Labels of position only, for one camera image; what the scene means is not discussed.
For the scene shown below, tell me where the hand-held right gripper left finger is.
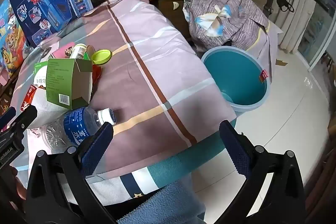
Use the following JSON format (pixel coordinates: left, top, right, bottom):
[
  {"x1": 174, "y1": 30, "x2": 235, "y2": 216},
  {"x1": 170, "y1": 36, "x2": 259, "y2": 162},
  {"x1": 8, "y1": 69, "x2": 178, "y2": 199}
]
[{"x1": 25, "y1": 122, "x2": 117, "y2": 224}]

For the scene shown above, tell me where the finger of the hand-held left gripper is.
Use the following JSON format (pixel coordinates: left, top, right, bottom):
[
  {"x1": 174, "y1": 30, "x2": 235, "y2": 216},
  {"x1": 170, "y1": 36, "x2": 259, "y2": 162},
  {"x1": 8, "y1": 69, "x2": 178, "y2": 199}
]
[
  {"x1": 16, "y1": 105, "x2": 38, "y2": 132},
  {"x1": 0, "y1": 107, "x2": 17, "y2": 132}
]

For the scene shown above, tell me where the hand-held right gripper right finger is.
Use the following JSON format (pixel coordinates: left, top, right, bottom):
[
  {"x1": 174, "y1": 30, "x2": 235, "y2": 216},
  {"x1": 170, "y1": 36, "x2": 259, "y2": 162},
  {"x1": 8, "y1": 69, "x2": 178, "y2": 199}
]
[{"x1": 207, "y1": 120, "x2": 307, "y2": 224}]

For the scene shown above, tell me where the red soda can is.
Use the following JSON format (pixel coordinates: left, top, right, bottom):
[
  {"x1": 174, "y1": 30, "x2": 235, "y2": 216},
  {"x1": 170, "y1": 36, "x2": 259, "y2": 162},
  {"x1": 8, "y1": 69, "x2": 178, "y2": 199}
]
[{"x1": 20, "y1": 84, "x2": 37, "y2": 111}]

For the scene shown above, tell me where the clear blue-label water bottle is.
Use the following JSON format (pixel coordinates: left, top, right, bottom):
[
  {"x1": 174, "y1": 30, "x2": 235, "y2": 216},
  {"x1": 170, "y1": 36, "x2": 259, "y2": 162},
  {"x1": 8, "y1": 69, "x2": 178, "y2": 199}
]
[{"x1": 42, "y1": 106, "x2": 116, "y2": 153}]

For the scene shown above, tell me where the green clear snack packet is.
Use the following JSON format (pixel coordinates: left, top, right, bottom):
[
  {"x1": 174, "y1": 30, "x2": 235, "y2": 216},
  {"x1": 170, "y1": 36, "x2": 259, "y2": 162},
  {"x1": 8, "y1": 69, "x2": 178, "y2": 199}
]
[{"x1": 34, "y1": 63, "x2": 49, "y2": 89}]

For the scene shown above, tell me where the green cardboard box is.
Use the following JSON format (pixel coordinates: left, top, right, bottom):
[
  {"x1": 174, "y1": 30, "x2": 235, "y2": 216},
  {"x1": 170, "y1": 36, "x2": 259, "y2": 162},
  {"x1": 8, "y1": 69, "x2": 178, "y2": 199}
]
[{"x1": 46, "y1": 57, "x2": 93, "y2": 110}]

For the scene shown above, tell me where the blue plastic bin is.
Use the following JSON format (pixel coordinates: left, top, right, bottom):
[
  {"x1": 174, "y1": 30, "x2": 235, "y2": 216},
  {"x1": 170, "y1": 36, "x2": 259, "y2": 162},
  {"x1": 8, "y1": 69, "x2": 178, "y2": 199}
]
[{"x1": 201, "y1": 46, "x2": 271, "y2": 112}]

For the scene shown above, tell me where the small white drink bottle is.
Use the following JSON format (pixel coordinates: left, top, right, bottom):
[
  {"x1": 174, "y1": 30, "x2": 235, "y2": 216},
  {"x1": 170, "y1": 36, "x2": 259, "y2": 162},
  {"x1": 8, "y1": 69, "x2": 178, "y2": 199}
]
[{"x1": 69, "y1": 43, "x2": 88, "y2": 60}]

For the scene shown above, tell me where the lime green plastic lid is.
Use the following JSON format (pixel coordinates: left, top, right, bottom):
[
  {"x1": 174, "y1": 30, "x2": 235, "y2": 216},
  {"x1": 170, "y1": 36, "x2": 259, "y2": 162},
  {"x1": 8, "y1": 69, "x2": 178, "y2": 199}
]
[{"x1": 91, "y1": 49, "x2": 113, "y2": 65}]

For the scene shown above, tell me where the person's left hand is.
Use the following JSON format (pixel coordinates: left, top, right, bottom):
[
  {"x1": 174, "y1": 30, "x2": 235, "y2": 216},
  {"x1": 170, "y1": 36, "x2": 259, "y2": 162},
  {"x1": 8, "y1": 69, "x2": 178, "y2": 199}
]
[{"x1": 10, "y1": 166, "x2": 27, "y2": 200}]

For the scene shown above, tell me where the cartoon puppy toy box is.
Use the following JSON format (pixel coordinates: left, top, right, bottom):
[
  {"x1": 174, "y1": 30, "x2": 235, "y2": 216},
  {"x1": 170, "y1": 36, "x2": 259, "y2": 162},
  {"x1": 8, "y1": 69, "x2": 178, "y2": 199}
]
[{"x1": 0, "y1": 0, "x2": 29, "y2": 77}]

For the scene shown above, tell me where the wooden stool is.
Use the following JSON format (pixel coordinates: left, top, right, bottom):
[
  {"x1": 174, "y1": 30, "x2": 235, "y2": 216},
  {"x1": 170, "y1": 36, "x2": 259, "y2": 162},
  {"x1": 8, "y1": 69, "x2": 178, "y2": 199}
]
[{"x1": 322, "y1": 52, "x2": 336, "y2": 72}]

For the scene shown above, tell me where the grey folded garment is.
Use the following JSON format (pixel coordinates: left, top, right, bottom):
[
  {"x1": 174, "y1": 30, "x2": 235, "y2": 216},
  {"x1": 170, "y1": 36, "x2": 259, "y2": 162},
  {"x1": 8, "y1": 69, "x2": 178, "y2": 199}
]
[{"x1": 183, "y1": 0, "x2": 269, "y2": 52}]

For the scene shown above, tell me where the white curtain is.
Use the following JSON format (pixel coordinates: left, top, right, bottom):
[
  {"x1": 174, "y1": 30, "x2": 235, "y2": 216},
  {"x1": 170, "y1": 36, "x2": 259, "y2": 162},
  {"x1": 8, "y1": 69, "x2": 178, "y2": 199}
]
[{"x1": 273, "y1": 0, "x2": 328, "y2": 54}]

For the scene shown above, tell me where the dark wooden nightstand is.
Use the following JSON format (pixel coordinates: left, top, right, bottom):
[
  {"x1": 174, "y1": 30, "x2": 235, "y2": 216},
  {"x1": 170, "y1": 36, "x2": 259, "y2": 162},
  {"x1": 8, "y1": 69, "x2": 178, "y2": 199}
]
[{"x1": 147, "y1": 0, "x2": 195, "y2": 38}]

